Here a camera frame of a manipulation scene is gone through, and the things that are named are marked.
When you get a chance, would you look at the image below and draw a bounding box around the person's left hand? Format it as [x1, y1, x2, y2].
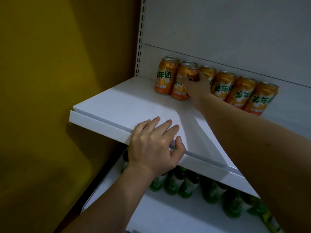
[128, 116, 186, 178]

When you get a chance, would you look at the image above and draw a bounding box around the person's right hand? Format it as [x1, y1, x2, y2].
[177, 71, 214, 101]

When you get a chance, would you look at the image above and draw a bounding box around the orange drink can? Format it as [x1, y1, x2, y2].
[171, 62, 199, 101]

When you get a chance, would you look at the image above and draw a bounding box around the person's right forearm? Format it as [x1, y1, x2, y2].
[193, 92, 311, 233]

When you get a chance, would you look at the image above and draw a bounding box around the person's left forearm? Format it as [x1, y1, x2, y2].
[61, 164, 156, 233]

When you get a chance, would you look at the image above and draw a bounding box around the white shelf board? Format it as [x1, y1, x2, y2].
[81, 153, 271, 233]
[69, 76, 259, 198]

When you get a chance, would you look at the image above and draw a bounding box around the row of green bottles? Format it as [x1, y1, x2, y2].
[121, 147, 285, 233]

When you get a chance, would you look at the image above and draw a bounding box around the slotted white shelf upright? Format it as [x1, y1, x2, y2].
[134, 0, 148, 77]

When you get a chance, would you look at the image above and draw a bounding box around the white shelving back panel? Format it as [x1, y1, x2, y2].
[142, 0, 311, 88]
[140, 43, 311, 140]

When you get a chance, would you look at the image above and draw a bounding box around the row of orange cans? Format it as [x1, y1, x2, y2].
[155, 55, 279, 117]

